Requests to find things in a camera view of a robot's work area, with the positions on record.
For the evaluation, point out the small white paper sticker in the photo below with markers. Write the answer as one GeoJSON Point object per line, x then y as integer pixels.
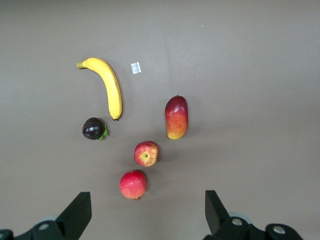
{"type": "Point", "coordinates": [135, 68]}

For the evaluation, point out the yellow banana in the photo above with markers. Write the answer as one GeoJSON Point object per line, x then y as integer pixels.
{"type": "Point", "coordinates": [112, 85]}

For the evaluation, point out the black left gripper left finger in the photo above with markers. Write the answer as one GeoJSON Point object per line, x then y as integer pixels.
{"type": "Point", "coordinates": [72, 217]}

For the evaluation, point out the red yellow apple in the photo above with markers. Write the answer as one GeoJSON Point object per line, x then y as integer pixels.
{"type": "Point", "coordinates": [146, 153]}

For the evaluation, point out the dark purple mangosteen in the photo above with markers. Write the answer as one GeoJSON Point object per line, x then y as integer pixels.
{"type": "Point", "coordinates": [93, 128]}

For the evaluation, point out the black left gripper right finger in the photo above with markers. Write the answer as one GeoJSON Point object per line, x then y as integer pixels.
{"type": "Point", "coordinates": [217, 220]}

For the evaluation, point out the red pomegranate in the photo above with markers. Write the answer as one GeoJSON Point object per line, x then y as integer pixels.
{"type": "Point", "coordinates": [133, 184]}

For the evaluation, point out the red orange mango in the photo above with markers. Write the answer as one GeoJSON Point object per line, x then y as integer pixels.
{"type": "Point", "coordinates": [176, 117]}

